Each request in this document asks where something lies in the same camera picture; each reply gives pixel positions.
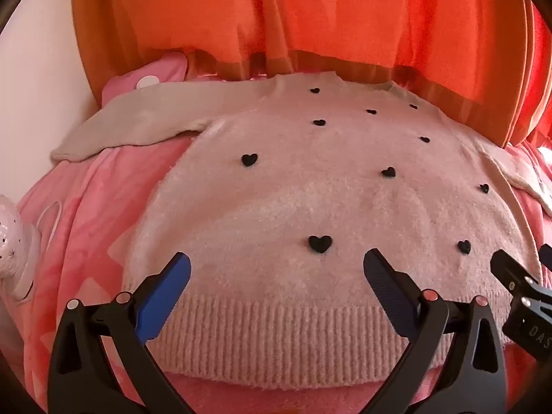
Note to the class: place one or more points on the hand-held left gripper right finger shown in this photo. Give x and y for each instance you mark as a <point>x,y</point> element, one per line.
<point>386,287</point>

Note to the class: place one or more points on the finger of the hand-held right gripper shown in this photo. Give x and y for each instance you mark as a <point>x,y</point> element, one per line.
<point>511,274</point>

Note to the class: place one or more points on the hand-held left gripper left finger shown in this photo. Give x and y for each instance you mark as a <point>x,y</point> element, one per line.
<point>168,289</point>

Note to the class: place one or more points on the pink sweater with black hearts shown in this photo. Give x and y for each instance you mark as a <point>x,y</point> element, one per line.
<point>310,189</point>

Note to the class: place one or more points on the pink patterned blanket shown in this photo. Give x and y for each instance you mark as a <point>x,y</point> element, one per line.
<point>82,241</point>

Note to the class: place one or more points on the white speckled soft toy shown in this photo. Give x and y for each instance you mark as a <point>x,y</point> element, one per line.
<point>11,241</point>

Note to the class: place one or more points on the pink pillow with white dots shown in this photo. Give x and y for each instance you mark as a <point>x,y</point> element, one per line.
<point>142,80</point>

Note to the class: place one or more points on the orange curtain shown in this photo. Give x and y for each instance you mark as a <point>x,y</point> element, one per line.
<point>345,13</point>

